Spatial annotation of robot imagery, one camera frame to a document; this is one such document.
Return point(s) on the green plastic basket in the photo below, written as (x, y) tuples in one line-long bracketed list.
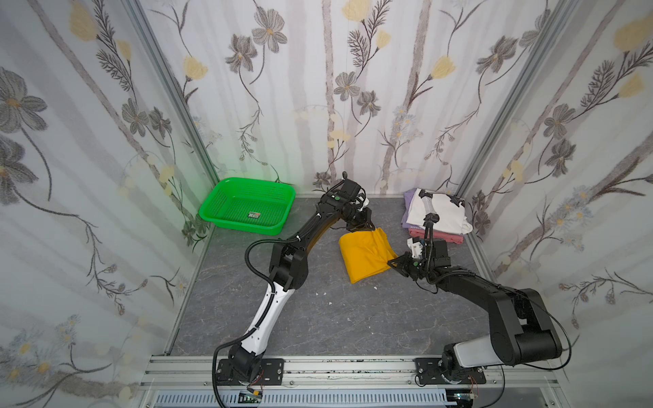
[(227, 206)]

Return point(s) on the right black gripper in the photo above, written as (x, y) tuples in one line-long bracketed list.
[(428, 240)]

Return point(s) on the white slotted cable duct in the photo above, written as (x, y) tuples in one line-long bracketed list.
[(309, 398)]

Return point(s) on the pink folded t shirt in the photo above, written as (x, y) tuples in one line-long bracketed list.
[(450, 238)]

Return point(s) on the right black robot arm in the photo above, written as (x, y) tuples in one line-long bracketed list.
[(521, 330)]

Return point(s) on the purple folded t shirt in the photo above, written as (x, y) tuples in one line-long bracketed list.
[(408, 198)]

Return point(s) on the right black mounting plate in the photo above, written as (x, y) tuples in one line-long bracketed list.
[(432, 371)]

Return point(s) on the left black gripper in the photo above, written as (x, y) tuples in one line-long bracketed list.
[(360, 218)]

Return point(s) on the white black folded t shirt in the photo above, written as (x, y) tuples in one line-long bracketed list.
[(451, 210)]

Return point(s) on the left corner aluminium post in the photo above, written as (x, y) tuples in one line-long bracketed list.
[(141, 25)]

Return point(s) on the yellow t shirt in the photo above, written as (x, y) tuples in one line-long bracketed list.
[(366, 253)]

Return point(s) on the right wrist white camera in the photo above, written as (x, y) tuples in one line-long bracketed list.
[(415, 246)]

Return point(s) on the corner aluminium post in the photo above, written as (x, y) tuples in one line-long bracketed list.
[(141, 25), (550, 34)]

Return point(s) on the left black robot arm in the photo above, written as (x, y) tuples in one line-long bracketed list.
[(289, 269)]

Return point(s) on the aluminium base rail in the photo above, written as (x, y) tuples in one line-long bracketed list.
[(507, 387)]

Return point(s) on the black mounting plate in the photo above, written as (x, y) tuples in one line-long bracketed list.
[(265, 372), (432, 371)]

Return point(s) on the right corner aluminium post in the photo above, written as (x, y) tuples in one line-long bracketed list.
[(550, 34)]

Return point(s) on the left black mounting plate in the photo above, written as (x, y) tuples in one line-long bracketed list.
[(265, 372)]

